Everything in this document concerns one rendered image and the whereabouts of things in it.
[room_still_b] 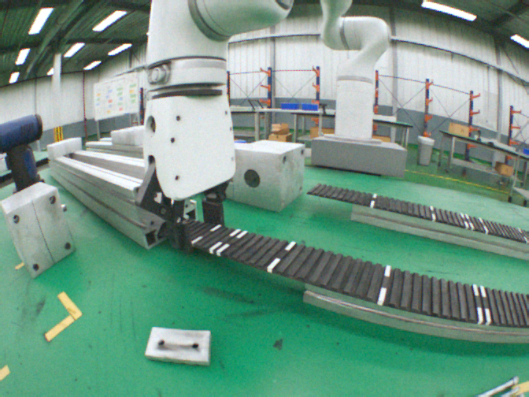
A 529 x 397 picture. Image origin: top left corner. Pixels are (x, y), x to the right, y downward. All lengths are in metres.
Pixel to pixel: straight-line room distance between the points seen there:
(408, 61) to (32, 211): 8.19
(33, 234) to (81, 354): 0.18
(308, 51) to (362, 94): 7.56
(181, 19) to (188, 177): 0.15
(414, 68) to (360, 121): 7.41
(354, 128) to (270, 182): 0.41
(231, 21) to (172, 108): 0.09
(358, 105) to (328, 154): 0.18
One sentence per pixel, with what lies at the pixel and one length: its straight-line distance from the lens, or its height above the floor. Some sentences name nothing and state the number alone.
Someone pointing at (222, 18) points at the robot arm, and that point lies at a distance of 0.21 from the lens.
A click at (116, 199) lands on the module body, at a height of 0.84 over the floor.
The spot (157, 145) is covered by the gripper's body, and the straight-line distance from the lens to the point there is 0.23.
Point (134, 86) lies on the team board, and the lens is 5.94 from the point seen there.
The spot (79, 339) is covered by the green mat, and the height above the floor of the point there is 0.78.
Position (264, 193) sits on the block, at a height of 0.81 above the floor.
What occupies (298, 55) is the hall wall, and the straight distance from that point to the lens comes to 8.33.
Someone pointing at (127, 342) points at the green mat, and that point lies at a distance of 0.22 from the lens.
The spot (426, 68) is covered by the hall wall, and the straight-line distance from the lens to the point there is 8.21.
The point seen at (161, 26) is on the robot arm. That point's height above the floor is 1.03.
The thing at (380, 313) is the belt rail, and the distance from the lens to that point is 0.23.
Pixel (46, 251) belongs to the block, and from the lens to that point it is 0.36.
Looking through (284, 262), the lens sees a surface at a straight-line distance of 0.22.
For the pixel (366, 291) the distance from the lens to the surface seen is 0.21.
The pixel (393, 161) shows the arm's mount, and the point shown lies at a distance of 0.67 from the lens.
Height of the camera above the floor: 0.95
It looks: 22 degrees down
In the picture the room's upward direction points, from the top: straight up
